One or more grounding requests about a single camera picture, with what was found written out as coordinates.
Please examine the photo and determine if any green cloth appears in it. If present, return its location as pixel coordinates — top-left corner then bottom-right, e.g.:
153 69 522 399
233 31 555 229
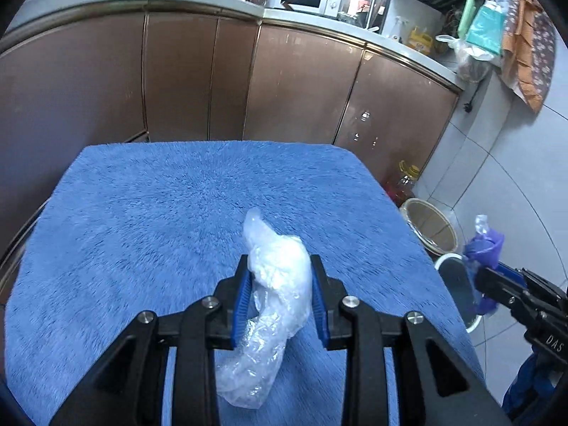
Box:
457 0 475 38

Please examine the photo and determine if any woven wastebasket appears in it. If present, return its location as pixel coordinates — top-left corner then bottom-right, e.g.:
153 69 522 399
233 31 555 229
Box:
399 197 460 258

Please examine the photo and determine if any filled white plastic bag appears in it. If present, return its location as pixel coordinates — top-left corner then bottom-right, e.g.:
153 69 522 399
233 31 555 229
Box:
437 35 495 83

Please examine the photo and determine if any blue fluffy mat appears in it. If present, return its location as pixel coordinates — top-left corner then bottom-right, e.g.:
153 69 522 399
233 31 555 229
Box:
4 140 486 426

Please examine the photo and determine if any cooking oil bottle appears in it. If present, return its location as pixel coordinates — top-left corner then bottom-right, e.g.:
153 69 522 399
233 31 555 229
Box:
386 160 421 207

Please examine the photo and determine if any orange patterned apron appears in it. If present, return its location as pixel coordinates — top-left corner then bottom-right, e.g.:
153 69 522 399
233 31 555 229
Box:
499 0 557 114

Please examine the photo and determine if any teal bag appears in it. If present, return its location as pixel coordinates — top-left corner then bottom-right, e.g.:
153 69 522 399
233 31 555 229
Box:
466 2 507 56

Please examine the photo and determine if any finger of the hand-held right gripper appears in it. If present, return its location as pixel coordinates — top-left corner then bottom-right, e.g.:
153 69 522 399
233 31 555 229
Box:
474 265 531 313

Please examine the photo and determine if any white trash bin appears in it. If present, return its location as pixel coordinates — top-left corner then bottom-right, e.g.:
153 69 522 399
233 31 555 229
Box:
434 252 485 333

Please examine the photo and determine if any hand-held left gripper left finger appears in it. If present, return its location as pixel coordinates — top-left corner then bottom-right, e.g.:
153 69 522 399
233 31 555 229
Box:
49 255 254 426

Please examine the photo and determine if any clear plastic bag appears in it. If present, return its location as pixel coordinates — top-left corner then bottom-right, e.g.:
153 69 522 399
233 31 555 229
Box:
215 208 312 409

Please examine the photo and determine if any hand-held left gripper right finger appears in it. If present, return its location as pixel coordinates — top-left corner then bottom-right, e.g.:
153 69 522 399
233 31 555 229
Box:
310 255 511 426

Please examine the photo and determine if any purple plastic wrapper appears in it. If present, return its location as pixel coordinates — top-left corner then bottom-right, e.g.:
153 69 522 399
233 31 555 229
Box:
464 214 505 317

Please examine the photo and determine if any black power cable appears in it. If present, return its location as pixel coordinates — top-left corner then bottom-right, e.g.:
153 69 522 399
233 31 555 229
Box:
464 82 482 114

